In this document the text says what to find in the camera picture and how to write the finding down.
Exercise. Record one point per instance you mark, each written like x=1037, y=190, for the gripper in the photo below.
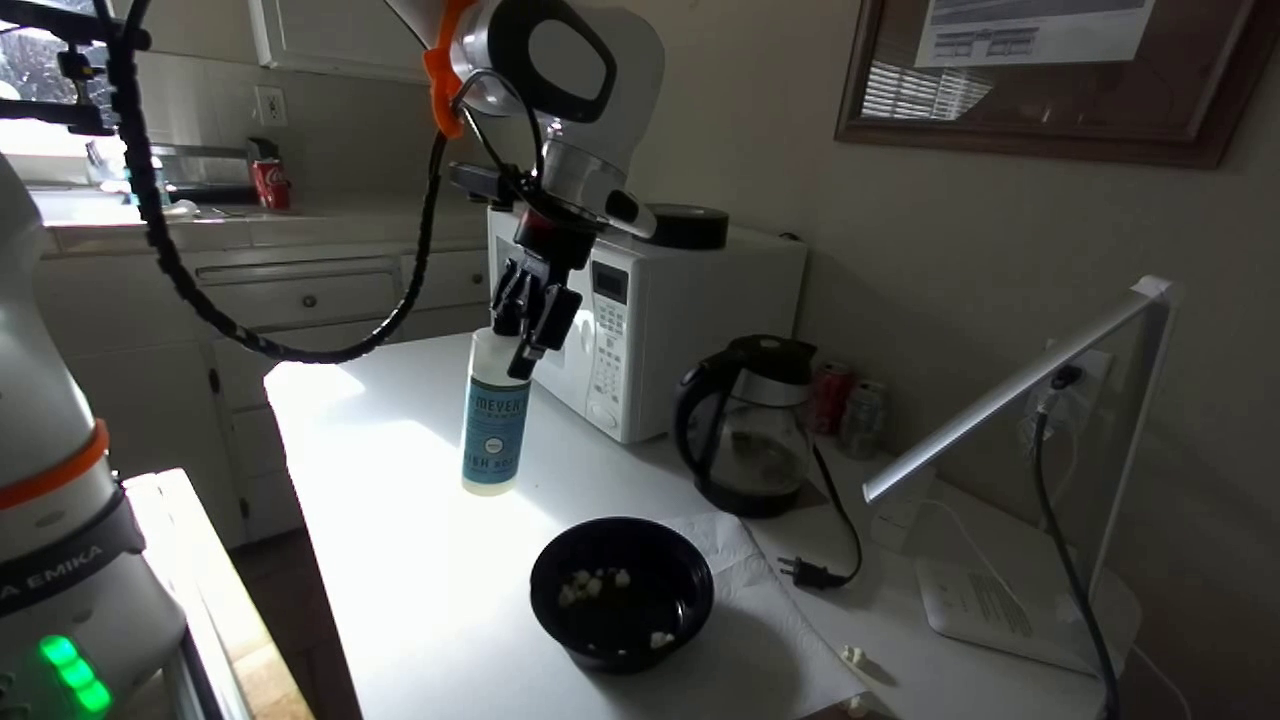
x=556, y=243

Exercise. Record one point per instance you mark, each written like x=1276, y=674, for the blue soap bottle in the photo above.
x=494, y=430

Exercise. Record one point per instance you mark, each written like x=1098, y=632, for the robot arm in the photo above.
x=60, y=400

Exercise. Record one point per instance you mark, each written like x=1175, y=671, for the black bowl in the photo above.
x=620, y=630

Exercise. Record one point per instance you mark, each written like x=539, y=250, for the microwave door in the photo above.
x=575, y=375

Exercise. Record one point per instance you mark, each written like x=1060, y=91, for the white microwave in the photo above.
x=690, y=320

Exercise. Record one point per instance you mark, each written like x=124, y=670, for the black tape roll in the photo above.
x=688, y=228

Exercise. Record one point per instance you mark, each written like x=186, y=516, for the white kitchen cabinet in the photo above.
x=300, y=300

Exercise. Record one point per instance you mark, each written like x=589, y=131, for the black glass electric kettle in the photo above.
x=745, y=440

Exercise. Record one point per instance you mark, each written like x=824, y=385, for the heap of popcorn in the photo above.
x=592, y=584

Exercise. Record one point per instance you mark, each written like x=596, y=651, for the red soda can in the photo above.
x=271, y=185

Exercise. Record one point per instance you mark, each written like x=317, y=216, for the red drink can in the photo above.
x=833, y=395

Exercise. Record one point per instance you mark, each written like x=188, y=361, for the silver drink can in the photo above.
x=862, y=420

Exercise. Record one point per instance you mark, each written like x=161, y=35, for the popcorn piece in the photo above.
x=661, y=639
x=853, y=656

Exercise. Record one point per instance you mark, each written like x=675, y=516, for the white paper towel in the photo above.
x=770, y=620

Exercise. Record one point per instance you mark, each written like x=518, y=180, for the window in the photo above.
x=40, y=70

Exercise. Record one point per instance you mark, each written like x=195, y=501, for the white desk lamp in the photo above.
x=1010, y=610

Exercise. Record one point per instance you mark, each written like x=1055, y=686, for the framed picture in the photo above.
x=1060, y=100

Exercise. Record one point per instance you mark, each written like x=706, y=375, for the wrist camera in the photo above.
x=485, y=185

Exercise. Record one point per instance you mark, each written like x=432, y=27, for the white wall socket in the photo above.
x=1095, y=375
x=271, y=106

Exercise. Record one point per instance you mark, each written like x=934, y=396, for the white wall cabinet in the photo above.
x=340, y=35

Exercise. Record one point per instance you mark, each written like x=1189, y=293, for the camera on mount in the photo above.
x=60, y=15

